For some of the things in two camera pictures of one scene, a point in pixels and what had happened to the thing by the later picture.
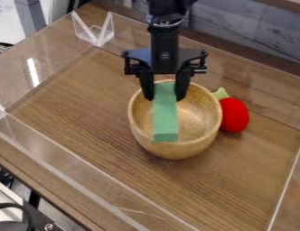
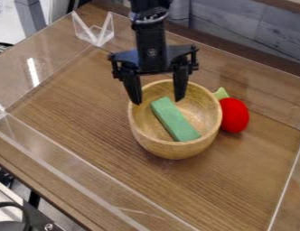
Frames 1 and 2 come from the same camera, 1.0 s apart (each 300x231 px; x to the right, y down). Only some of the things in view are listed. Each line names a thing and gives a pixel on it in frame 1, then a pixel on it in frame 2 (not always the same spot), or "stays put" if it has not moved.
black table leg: (34, 198) stays put
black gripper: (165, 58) to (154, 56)
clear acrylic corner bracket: (95, 35) stays put
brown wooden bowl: (200, 121) stays put
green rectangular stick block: (165, 112) to (181, 126)
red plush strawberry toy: (234, 112) stays put
